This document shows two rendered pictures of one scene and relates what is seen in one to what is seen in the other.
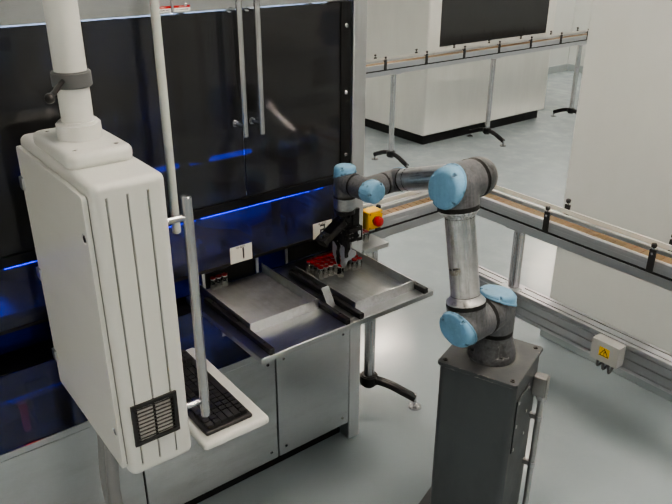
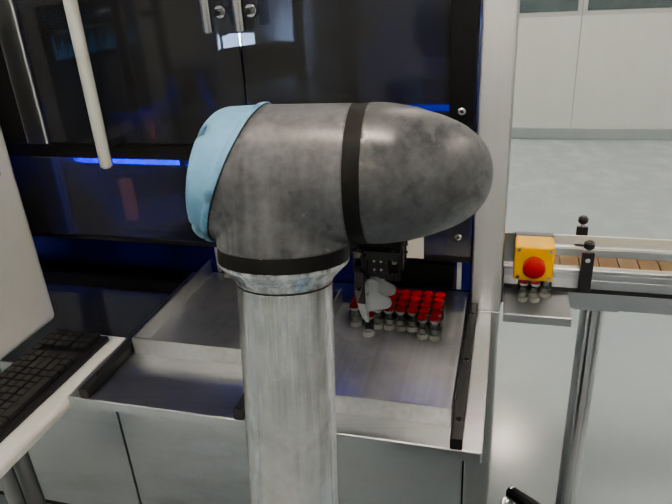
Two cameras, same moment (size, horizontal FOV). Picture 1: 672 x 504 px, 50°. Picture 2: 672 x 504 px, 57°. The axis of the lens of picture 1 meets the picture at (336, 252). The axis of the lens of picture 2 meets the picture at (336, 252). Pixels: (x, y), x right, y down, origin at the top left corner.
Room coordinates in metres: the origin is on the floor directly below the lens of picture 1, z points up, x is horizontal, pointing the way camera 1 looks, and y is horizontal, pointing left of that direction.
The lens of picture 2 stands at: (1.63, -0.78, 1.53)
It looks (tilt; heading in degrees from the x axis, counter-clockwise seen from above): 25 degrees down; 54
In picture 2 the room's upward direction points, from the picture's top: 4 degrees counter-clockwise
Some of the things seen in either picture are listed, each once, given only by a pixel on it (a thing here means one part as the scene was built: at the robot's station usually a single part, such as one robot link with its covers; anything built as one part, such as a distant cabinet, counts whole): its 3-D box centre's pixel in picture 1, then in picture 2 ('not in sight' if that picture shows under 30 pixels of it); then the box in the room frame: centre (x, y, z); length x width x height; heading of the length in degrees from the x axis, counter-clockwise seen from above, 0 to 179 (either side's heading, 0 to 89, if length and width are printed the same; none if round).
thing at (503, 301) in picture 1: (494, 308); not in sight; (1.92, -0.49, 0.96); 0.13 x 0.12 x 0.14; 131
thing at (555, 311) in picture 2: (365, 242); (535, 302); (2.61, -0.12, 0.87); 0.14 x 0.13 x 0.02; 38
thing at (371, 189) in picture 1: (369, 188); not in sight; (2.19, -0.11, 1.25); 0.11 x 0.11 x 0.08; 41
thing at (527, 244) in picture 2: (369, 217); (533, 256); (2.56, -0.13, 0.99); 0.08 x 0.07 x 0.07; 38
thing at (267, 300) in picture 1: (257, 295); (232, 306); (2.11, 0.26, 0.90); 0.34 x 0.26 x 0.04; 38
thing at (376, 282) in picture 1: (353, 277); (386, 347); (2.25, -0.06, 0.90); 0.34 x 0.26 x 0.04; 38
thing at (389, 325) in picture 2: (338, 266); (395, 318); (2.31, -0.01, 0.90); 0.18 x 0.02 x 0.05; 128
